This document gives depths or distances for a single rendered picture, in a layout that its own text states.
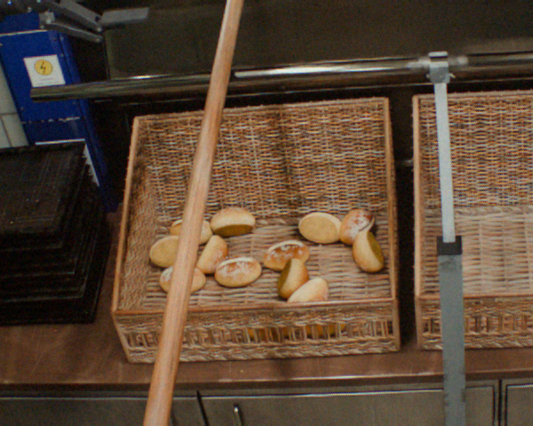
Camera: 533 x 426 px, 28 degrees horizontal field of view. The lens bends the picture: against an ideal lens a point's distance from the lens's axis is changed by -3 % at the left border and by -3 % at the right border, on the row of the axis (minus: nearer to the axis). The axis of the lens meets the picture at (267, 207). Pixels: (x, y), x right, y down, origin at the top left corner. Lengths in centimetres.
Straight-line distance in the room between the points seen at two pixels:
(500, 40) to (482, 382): 69
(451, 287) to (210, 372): 57
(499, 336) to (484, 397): 13
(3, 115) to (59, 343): 55
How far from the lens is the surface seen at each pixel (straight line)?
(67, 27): 163
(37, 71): 237
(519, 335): 211
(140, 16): 159
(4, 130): 254
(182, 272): 147
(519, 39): 224
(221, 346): 215
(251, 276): 228
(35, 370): 229
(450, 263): 181
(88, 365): 225
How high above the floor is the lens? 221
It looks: 41 degrees down
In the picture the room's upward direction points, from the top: 11 degrees counter-clockwise
